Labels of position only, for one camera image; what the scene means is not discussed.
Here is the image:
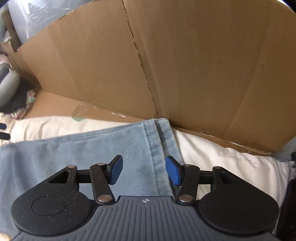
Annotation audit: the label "cream bear print bedsheet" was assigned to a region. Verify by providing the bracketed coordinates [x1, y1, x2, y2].
[0, 112, 290, 209]

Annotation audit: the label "light blue denim jeans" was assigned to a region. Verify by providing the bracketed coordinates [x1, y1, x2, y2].
[0, 118, 185, 237]

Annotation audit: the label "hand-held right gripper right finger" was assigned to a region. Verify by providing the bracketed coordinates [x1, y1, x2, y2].
[165, 156, 242, 205]

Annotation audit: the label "grey upright board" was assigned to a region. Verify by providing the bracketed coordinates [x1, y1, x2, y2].
[8, 0, 93, 44]

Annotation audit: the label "grey neck pillow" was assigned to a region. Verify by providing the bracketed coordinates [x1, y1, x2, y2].
[0, 64, 21, 108]

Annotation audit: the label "brown cardboard sheet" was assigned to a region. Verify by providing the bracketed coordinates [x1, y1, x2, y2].
[2, 0, 296, 156]

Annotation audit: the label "black cloth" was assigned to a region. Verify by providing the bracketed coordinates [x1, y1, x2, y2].
[5, 79, 38, 114]

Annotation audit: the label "pastel patterned cloth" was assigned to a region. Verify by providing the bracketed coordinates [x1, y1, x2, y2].
[6, 90, 36, 120]

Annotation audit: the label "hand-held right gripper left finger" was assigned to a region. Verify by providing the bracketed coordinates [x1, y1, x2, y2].
[48, 154, 123, 205]

